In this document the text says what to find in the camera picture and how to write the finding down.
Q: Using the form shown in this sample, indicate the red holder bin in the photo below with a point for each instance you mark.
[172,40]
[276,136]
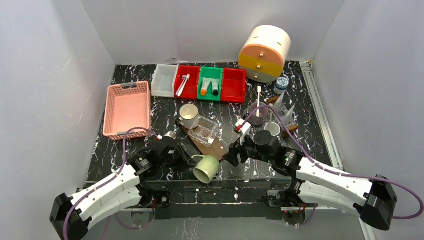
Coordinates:
[233,87]

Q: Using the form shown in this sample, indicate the red cap toothpaste tube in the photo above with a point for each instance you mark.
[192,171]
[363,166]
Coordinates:
[278,103]

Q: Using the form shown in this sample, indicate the black cap toothpaste tube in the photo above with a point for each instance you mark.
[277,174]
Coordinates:
[215,86]

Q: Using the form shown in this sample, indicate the red toothbrush bin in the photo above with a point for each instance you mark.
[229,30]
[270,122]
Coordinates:
[191,87]

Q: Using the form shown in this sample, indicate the orange cap toothpaste tube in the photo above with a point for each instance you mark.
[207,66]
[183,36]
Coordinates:
[204,87]

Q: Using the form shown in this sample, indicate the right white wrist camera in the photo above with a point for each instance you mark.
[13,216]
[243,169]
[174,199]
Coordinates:
[242,128]

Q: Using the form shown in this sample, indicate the green toothpaste bin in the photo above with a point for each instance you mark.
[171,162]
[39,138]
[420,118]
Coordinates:
[210,73]

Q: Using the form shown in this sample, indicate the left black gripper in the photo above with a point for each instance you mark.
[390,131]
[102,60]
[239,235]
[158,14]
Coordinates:
[185,156]

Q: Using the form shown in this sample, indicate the blue white small jar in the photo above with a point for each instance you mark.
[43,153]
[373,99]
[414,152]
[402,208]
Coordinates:
[281,84]

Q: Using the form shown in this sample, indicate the clear acrylic holder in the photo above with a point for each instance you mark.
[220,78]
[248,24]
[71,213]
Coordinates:
[204,131]

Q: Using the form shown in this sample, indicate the purple ceramic mug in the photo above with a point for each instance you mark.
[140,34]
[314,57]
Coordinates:
[259,117]

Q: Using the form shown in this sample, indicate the aluminium side rail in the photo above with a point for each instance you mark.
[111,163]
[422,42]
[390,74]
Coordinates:
[331,146]

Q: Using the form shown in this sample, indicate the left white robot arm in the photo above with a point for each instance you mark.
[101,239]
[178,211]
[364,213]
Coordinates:
[73,216]

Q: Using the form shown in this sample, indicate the clear wooden-ended toothbrush holder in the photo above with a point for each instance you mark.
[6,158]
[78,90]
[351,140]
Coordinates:
[292,126]

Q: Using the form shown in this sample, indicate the white toothbrush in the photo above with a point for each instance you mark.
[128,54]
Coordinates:
[271,119]
[185,79]
[259,90]

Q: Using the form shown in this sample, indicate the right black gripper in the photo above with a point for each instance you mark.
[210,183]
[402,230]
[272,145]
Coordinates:
[235,153]

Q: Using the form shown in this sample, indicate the white plastic bin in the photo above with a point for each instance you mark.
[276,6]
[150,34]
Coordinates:
[163,80]

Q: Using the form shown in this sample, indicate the pink plastic basket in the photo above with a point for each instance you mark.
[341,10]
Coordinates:
[128,106]

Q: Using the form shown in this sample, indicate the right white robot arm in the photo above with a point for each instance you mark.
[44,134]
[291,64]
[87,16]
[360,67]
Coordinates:
[372,200]

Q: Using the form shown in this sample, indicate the white blue-handled mug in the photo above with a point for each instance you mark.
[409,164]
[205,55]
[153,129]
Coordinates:
[273,128]

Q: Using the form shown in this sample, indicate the round drawer cabinet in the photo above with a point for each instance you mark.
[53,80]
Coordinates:
[264,54]

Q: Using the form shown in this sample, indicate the brown oval wooden tray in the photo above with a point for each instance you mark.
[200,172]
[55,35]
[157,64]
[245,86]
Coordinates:
[216,149]

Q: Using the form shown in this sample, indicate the green ceramic mug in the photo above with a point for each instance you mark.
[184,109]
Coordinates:
[207,168]

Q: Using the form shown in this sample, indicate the cream ceramic mug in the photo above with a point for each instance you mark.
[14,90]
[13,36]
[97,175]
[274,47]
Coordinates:
[188,114]

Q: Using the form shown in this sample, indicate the black front base bar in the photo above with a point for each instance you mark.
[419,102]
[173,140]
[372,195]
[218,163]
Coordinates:
[236,198]

